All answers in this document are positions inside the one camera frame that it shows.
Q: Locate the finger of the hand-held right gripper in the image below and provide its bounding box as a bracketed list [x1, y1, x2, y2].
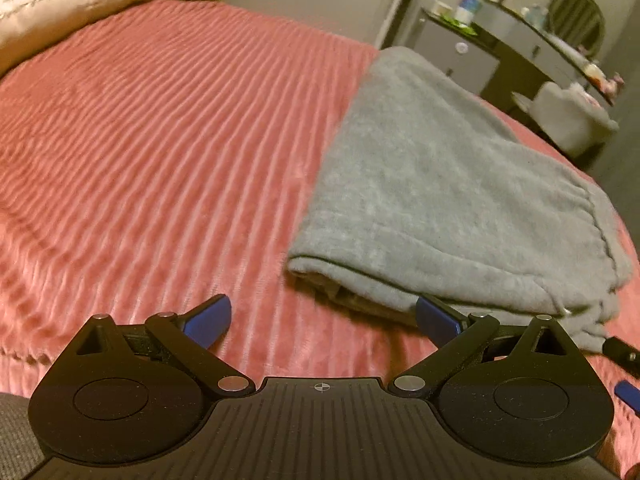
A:
[614, 381, 640, 415]
[602, 336, 640, 378]

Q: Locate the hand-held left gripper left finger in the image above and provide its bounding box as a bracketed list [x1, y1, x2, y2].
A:
[75, 294, 256, 395]

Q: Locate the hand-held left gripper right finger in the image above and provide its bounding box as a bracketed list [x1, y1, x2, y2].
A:
[390, 294, 571, 395]

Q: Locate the grey towel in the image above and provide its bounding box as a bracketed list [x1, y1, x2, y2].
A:
[286, 46, 633, 356]

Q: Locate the pink ribbed blanket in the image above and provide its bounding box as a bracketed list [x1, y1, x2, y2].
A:
[0, 0, 640, 480]

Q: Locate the white fluffy chair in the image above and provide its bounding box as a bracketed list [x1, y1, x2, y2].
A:
[510, 80, 621, 157]

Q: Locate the grey cabinet with round knob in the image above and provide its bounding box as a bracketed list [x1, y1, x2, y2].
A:
[412, 10, 501, 97]

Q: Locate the dark vanity desk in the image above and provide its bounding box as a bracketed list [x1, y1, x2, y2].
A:
[472, 0, 616, 117]

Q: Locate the pink stuffed toy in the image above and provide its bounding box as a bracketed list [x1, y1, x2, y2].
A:
[582, 60, 627, 97]

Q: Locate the green packet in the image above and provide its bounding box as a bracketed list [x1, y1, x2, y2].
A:
[440, 15, 478, 37]

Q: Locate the white blue cup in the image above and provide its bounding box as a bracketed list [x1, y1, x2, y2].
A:
[455, 0, 482, 26]

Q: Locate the blue bottle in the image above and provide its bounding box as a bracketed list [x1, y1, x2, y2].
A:
[520, 4, 548, 29]

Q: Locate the round black-framed mirror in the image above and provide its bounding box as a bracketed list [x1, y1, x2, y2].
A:
[547, 0, 607, 61]

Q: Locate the cream pillow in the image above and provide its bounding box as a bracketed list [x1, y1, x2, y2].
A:
[0, 0, 161, 77]

